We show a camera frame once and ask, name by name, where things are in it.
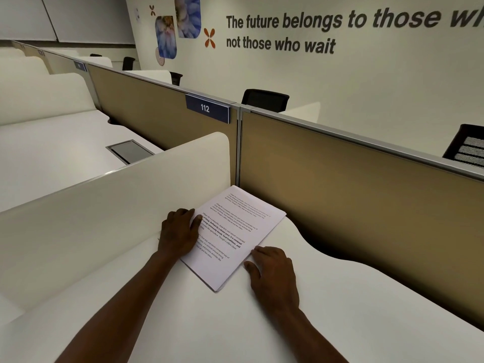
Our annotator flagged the person's right hand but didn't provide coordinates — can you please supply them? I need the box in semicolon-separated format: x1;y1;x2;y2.
243;245;301;314

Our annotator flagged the person's left hand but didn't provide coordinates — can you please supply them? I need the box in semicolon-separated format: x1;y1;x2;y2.
157;207;203;261

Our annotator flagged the gathered stack of printed papers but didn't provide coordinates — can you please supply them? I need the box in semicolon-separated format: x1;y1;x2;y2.
177;185;287;292

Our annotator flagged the person's right forearm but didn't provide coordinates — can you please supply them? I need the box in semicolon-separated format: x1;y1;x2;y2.
264;306;348;363

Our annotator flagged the person's left forearm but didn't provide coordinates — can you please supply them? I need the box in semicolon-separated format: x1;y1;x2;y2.
54;249;178;363

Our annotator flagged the white desk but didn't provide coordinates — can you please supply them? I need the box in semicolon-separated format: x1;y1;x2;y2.
0;213;484;363
0;109;165;213

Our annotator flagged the white curved side divider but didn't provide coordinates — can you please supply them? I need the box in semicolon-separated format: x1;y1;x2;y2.
0;73;97;127
0;55;50;76
125;69;173;84
0;131;231;311
279;101;322;125

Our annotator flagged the small blue flower decal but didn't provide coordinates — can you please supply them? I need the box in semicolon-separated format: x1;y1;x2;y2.
155;15;177;59

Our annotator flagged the large blue flower decal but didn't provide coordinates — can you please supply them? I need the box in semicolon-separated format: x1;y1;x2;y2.
174;0;201;39

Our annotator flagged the black slatted office chair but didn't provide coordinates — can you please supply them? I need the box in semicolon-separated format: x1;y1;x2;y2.
442;124;484;174

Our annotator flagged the grey desk cable flap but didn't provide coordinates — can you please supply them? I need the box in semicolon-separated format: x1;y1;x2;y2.
105;139;156;165

